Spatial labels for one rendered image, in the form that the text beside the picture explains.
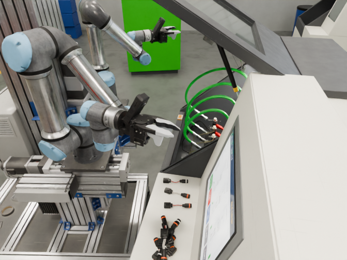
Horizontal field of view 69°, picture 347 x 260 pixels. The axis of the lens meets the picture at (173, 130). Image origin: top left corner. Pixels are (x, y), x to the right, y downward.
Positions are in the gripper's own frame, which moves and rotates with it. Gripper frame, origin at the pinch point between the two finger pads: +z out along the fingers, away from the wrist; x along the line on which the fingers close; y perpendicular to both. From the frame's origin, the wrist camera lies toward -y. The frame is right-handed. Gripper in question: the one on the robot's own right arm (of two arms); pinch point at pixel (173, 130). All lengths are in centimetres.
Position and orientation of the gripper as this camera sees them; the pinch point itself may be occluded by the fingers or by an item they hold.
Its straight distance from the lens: 78.2
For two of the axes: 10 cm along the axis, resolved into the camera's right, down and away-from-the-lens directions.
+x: -4.5, 4.0, -8.0
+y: -0.6, 8.8, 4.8
